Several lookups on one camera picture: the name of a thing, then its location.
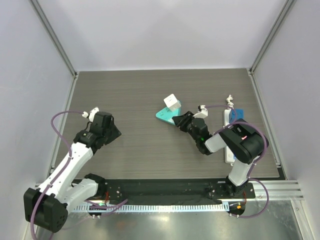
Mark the left aluminium frame post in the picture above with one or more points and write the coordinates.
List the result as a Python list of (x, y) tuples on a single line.
[(54, 38)]

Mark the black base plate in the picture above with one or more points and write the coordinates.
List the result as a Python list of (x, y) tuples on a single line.
[(179, 192)]

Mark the aluminium front rail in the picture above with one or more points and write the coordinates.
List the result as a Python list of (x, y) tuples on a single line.
[(264, 190)]

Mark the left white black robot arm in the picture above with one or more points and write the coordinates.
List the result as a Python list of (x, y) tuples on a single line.
[(49, 205)]

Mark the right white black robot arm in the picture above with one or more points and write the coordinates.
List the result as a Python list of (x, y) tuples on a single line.
[(247, 143)]

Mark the right aluminium frame post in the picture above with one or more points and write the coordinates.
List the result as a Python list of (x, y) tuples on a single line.
[(285, 10)]

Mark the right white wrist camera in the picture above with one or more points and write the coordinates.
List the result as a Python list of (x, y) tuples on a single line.
[(202, 112)]

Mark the aluminium frame post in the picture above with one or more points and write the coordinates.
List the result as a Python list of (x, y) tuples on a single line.
[(54, 38), (285, 10)]

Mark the white slotted cable duct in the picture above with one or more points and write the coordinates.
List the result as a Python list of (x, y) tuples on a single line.
[(87, 208)]

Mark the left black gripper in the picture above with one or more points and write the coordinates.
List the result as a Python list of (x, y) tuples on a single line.
[(115, 133)]

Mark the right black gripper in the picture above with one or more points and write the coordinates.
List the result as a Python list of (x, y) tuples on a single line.
[(188, 122)]

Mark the white power strip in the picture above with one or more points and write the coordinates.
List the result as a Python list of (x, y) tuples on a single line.
[(229, 156)]

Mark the teal triangular socket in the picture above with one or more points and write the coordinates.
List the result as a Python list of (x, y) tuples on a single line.
[(166, 115)]

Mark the blue plug cube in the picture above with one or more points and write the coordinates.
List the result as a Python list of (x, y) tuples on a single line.
[(239, 114)]

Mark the white plug cube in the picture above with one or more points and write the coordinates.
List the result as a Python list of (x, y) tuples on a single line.
[(172, 103)]

